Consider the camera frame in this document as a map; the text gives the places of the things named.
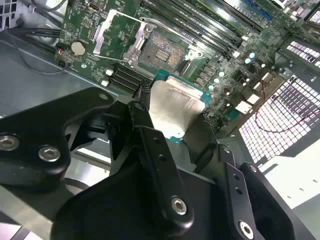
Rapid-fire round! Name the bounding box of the silver CPU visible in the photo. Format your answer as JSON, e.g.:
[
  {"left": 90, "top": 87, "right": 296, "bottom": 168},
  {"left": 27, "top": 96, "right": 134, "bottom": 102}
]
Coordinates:
[{"left": 148, "top": 68, "right": 212, "bottom": 145}]

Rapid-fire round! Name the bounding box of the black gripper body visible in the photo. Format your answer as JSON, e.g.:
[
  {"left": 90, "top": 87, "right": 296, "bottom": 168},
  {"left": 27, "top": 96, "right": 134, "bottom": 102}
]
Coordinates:
[{"left": 51, "top": 159, "right": 233, "bottom": 240}]

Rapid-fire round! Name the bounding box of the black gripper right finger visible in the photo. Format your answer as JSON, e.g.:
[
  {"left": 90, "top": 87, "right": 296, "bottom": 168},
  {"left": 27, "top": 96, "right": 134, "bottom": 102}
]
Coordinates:
[{"left": 185, "top": 120, "right": 312, "bottom": 240}]

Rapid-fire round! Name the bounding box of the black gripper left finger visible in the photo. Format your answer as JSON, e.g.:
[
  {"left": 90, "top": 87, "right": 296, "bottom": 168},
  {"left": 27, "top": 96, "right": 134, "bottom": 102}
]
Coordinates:
[{"left": 0, "top": 85, "right": 195, "bottom": 230}]

